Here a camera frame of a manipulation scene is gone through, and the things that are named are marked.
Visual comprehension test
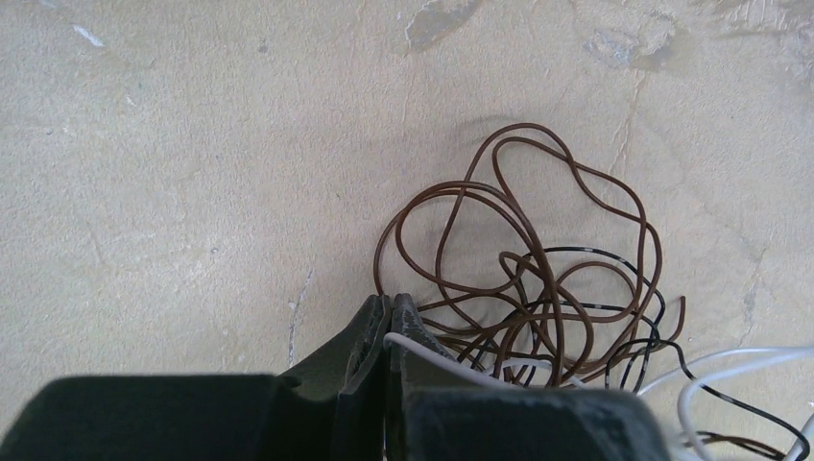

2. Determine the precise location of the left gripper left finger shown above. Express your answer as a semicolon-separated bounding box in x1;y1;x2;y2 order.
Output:
273;296;391;460

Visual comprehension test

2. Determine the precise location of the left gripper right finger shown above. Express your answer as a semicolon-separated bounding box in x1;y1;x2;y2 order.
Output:
385;294;477;460

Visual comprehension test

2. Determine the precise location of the brown cable bundle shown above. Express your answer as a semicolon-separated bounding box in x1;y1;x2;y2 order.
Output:
373;122;790;461

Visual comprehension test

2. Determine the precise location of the black white striped cable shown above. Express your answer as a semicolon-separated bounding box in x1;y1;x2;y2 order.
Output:
470;246;811;456

